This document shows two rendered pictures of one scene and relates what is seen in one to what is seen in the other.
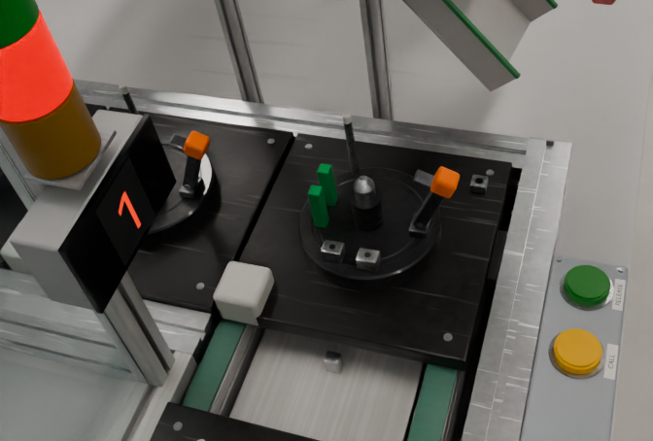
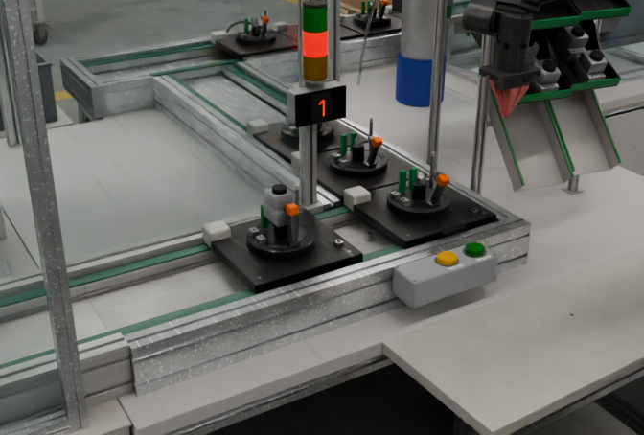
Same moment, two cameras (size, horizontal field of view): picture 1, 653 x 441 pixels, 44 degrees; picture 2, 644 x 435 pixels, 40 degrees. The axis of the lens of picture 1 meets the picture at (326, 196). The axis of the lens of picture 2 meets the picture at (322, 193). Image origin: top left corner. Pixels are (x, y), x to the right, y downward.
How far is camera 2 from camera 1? 137 cm
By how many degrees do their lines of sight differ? 34
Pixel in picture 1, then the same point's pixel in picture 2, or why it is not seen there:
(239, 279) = (356, 190)
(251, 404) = not seen: hidden behind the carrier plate
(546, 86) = (575, 234)
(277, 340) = (357, 226)
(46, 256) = (291, 98)
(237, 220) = (378, 183)
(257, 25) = not seen: hidden behind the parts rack
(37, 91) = (313, 49)
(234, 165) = (395, 171)
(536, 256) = (469, 239)
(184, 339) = (325, 200)
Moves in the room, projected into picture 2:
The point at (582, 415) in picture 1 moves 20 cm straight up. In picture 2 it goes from (427, 270) to (433, 176)
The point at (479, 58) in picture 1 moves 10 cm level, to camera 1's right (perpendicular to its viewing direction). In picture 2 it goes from (513, 171) to (557, 182)
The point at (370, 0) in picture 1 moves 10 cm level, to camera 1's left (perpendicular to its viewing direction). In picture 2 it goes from (478, 125) to (438, 117)
